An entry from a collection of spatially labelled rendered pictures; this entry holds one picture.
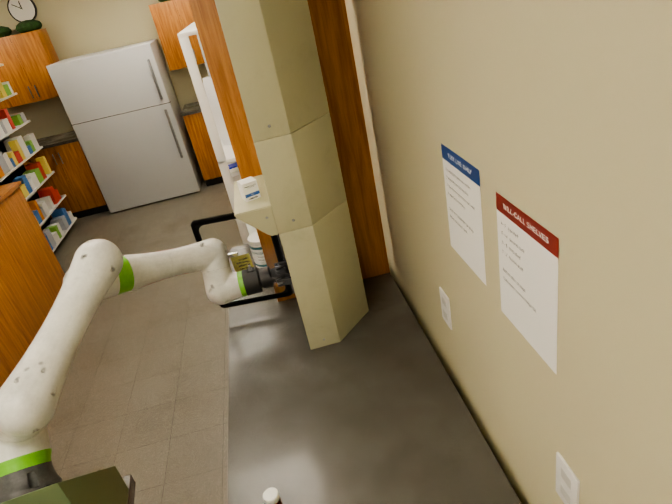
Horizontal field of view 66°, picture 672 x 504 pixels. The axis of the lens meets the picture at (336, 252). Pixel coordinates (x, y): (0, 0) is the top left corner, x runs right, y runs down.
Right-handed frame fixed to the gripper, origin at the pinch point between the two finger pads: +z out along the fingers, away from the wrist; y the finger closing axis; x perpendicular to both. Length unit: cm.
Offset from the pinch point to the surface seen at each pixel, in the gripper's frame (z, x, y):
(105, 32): -162, -80, 542
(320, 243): 2.6, -14.1, -12.8
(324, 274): 1.5, -3.1, -13.9
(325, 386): -7.5, 25.7, -34.0
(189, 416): -91, 119, 77
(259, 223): -14.4, -26.7, -14.0
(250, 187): -14.5, -35.7, -5.3
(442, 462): 17, 26, -73
